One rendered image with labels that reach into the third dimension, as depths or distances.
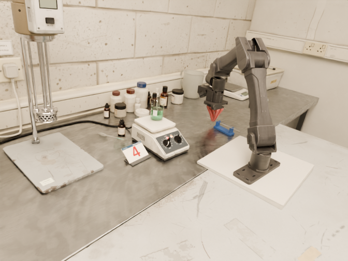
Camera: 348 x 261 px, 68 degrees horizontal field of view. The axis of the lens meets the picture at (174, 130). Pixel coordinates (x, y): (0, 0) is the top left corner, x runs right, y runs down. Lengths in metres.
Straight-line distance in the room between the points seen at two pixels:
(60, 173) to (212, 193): 0.46
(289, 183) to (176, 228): 0.42
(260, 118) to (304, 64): 1.38
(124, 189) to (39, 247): 0.26
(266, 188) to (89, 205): 0.53
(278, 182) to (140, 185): 0.45
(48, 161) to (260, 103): 0.71
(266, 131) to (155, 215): 0.44
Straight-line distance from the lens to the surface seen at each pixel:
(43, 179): 0.84
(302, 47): 2.18
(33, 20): 0.74
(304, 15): 2.24
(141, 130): 0.98
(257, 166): 0.92
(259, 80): 0.92
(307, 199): 0.94
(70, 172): 0.86
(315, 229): 0.84
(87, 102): 1.26
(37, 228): 0.72
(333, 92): 2.21
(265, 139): 0.89
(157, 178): 0.84
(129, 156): 0.91
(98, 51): 1.29
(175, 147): 0.95
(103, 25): 1.29
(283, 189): 0.90
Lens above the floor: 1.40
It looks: 26 degrees down
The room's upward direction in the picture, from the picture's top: 7 degrees clockwise
